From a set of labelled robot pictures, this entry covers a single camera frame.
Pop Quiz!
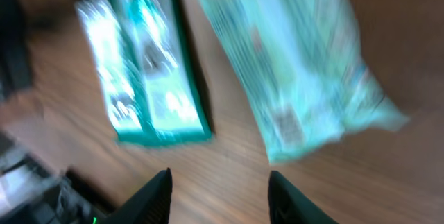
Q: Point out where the light green wipes packet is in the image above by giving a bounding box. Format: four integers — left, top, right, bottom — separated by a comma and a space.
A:
199, 0, 408, 164

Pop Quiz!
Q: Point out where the green 3M gloves package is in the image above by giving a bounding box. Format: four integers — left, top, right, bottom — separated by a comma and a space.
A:
76, 0, 212, 148

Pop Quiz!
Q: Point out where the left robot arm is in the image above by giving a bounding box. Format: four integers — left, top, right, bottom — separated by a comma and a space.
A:
1, 0, 79, 101

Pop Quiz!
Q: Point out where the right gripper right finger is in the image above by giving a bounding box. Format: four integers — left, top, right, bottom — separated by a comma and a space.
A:
268, 171, 338, 224

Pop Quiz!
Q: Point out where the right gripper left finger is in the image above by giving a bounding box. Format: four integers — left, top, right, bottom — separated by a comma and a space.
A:
102, 168, 173, 224

